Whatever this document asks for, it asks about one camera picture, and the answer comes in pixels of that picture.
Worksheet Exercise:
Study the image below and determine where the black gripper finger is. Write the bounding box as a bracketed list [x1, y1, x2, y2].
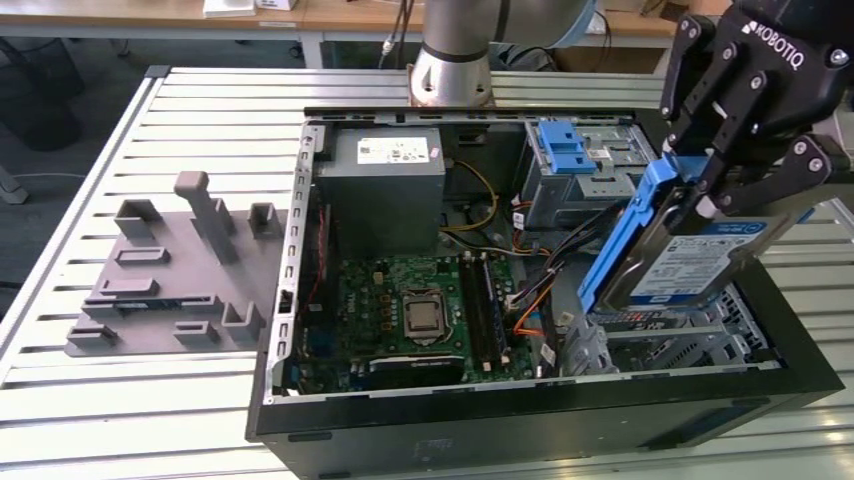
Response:
[659, 13, 768, 174]
[692, 133, 854, 231]

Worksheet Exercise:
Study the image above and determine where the hard disk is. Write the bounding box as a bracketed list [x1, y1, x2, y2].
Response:
[576, 154, 819, 317]

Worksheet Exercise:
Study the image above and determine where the silver metal disk bay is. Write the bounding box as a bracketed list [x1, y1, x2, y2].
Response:
[563, 309, 761, 377]

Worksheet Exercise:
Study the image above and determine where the blue plastic drive latch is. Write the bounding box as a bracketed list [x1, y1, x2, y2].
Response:
[535, 121, 593, 175]

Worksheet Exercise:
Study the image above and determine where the grey metal drive cage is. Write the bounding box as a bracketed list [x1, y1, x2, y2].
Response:
[517, 119, 668, 232]

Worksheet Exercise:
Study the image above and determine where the grey power supply unit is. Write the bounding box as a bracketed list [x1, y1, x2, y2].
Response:
[310, 127, 446, 257]

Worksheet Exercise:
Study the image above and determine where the black RAM slot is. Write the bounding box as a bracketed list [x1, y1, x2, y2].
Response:
[457, 252, 489, 372]
[472, 252, 504, 371]
[464, 252, 497, 372]

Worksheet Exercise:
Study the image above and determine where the CPU socket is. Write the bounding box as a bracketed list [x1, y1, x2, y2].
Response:
[396, 286, 453, 347]

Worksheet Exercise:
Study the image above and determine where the silver CPU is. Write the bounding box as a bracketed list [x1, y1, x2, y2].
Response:
[405, 302, 444, 335]

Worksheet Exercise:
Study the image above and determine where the black PC case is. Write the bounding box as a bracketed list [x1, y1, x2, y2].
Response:
[244, 105, 845, 480]

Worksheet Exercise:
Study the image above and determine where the green motherboard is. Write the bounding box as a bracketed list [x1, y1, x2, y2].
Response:
[292, 252, 535, 394]

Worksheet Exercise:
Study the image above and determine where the metal socket cover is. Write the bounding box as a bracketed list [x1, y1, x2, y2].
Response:
[398, 288, 449, 345]

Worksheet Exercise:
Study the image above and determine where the black graphics card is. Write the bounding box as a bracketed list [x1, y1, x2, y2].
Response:
[364, 351, 466, 392]

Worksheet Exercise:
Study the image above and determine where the wooden desk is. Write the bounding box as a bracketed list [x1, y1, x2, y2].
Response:
[78, 0, 675, 76]

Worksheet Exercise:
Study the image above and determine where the grey parts rack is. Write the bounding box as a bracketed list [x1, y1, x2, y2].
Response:
[62, 170, 294, 359]

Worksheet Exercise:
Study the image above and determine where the white furniture leg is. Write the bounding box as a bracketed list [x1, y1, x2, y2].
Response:
[0, 163, 31, 206]

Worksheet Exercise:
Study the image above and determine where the yellow black wire bundle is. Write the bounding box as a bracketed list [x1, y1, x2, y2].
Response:
[444, 158, 501, 235]

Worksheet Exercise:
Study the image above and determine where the orange red wire bundle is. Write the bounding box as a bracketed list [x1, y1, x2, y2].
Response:
[511, 303, 547, 337]

